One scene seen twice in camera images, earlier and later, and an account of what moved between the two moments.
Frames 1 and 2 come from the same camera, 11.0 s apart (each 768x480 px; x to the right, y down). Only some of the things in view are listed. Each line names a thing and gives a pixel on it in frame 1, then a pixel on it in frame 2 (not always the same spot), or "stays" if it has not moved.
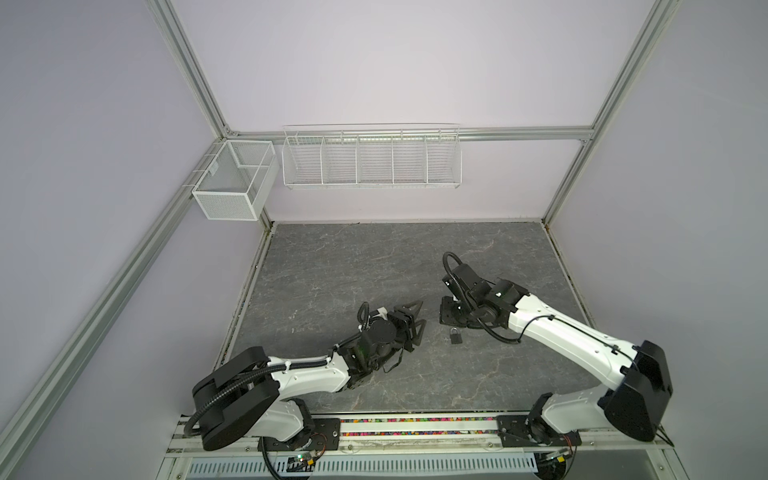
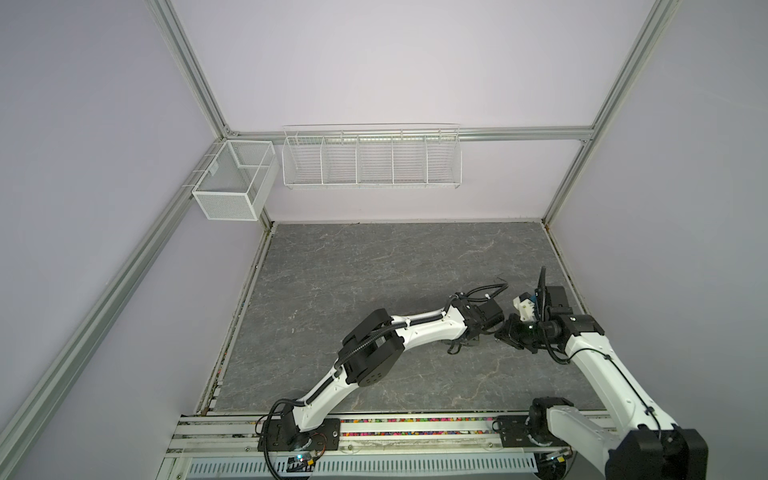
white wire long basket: (372, 155) stays
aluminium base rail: (441, 437) stays
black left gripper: (404, 320) to (458, 344)
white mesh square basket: (237, 184) stays
